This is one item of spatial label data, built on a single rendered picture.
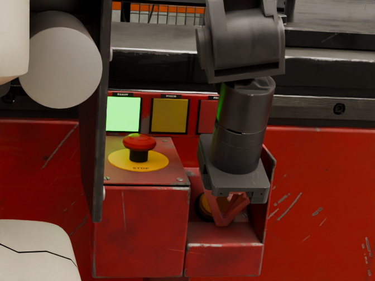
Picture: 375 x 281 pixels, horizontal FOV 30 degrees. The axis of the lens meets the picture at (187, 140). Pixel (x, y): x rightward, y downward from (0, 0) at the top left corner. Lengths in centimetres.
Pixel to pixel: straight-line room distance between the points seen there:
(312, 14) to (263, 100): 45
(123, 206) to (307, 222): 43
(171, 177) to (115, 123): 15
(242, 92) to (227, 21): 8
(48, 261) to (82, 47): 11
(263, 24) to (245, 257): 29
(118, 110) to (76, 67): 53
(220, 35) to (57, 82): 34
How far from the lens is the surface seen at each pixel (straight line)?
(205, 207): 86
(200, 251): 82
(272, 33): 70
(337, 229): 116
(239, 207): 83
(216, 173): 77
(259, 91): 73
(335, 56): 107
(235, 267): 84
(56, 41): 37
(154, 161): 83
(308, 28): 110
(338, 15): 117
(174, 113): 91
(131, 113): 90
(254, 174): 78
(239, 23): 69
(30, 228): 41
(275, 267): 116
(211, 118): 92
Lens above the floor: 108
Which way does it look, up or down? 19 degrees down
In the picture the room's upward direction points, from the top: 5 degrees clockwise
